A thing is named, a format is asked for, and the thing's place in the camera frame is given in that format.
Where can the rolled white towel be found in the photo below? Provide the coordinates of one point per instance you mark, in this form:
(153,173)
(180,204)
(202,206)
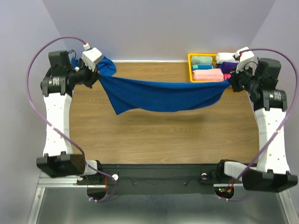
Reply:
(225,57)

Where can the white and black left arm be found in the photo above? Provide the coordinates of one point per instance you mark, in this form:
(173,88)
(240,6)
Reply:
(58,159)

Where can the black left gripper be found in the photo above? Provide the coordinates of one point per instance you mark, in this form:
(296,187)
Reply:
(94,76)

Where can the rolled mint green towel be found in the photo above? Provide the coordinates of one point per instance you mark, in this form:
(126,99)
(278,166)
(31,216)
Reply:
(201,60)

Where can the rolled purple towel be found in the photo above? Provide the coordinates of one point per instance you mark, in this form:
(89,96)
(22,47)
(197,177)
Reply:
(227,67)

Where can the yellow plastic tray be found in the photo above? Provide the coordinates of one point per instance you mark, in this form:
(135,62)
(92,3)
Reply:
(215,65)

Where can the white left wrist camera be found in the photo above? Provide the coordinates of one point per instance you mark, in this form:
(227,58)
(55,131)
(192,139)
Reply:
(91,58)

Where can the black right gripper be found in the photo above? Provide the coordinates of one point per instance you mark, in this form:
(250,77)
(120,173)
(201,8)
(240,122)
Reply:
(235,77)

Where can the blue microfibre towel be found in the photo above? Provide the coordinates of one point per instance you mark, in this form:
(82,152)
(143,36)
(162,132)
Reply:
(128,94)

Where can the rolled teal towel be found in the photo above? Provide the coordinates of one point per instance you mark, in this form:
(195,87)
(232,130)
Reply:
(201,67)

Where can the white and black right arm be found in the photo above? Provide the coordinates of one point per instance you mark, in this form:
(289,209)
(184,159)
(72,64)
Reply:
(272,172)

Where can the rolled light pink towel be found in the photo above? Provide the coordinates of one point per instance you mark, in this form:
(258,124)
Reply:
(211,75)

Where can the crumpled blue towel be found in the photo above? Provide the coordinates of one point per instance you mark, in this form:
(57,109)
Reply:
(105,67)

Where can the rolled hot pink towel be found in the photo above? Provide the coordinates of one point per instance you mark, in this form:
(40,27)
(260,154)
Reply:
(226,76)

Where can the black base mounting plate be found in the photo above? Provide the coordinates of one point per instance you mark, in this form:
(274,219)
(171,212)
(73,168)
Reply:
(163,179)

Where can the aluminium table frame rail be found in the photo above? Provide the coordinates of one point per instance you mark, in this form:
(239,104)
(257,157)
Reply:
(46,182)

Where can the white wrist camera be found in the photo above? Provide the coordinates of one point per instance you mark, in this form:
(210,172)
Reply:
(91,58)
(245,58)

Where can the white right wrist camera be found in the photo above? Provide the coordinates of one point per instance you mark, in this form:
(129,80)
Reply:
(245,58)

